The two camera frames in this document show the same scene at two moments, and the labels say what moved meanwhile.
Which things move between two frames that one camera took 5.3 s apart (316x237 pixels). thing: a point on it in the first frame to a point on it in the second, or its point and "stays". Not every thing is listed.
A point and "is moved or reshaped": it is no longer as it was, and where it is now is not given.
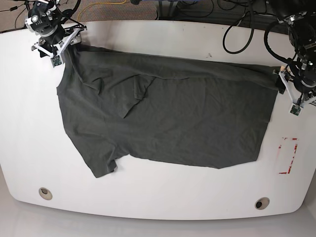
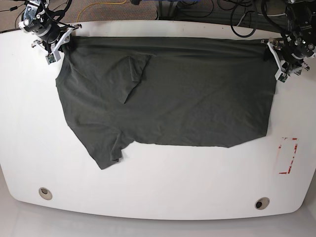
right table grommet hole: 261,203 stays
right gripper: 296,97 to 287,65
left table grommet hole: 45,193 stays
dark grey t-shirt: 204,113 is moved or reshaped
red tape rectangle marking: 289,168 stays
